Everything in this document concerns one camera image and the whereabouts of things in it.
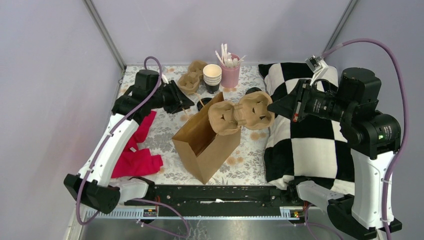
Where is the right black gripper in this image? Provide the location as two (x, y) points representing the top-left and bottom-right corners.
(267, 78), (354, 123)

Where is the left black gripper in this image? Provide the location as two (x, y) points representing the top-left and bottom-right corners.
(148, 79), (195, 114)

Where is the stack of black lids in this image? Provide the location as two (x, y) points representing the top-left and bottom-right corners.
(196, 97), (212, 111)

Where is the black paper coffee cup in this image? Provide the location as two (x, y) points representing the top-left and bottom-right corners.
(245, 87), (262, 95)

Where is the brown paper bag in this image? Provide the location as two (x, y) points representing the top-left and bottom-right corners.
(172, 92), (242, 184)

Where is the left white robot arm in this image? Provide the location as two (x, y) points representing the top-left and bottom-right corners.
(63, 69), (194, 214)

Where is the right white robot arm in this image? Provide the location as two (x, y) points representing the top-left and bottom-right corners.
(267, 67), (402, 240)

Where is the brown cardboard cup carrier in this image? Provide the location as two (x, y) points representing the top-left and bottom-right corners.
(177, 60), (207, 95)

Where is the stack of paper cups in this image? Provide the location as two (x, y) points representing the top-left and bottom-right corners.
(202, 64), (222, 94)

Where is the floral table mat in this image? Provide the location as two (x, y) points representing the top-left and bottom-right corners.
(109, 65), (276, 186)

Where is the pink straw holder cup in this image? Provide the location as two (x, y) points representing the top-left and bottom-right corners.
(219, 63), (241, 88)

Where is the black white checkered pillow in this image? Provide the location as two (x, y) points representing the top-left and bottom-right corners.
(258, 62), (355, 195)

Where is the wrapped paper straws bundle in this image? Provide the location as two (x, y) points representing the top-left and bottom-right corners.
(215, 43), (246, 69)

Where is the red cloth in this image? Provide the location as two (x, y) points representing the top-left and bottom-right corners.
(111, 110), (163, 178)

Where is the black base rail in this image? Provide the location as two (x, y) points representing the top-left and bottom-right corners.
(145, 184), (305, 219)

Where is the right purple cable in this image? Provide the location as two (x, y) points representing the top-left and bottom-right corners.
(304, 38), (410, 240)

